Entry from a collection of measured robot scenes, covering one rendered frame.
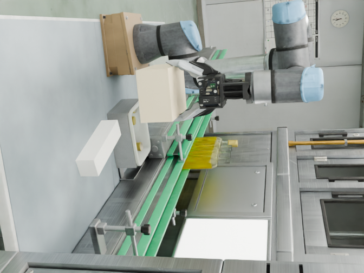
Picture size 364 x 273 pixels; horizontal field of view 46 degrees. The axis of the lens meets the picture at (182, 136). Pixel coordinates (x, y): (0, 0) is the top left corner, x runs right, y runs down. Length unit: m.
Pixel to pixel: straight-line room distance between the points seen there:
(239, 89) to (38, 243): 0.64
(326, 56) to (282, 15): 6.76
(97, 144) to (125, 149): 0.23
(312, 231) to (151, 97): 0.95
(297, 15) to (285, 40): 0.06
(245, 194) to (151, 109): 0.96
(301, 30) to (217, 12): 6.64
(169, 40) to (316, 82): 0.77
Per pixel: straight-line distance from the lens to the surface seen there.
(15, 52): 1.13
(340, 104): 8.07
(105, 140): 1.42
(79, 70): 1.42
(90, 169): 1.36
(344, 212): 1.84
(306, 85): 0.96
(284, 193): 1.87
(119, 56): 1.59
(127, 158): 1.64
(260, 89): 0.96
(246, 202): 1.81
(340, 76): 7.92
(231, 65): 1.53
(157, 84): 0.98
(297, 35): 1.05
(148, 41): 1.62
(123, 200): 1.56
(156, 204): 1.53
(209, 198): 1.85
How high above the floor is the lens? 1.37
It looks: 13 degrees down
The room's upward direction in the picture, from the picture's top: 88 degrees clockwise
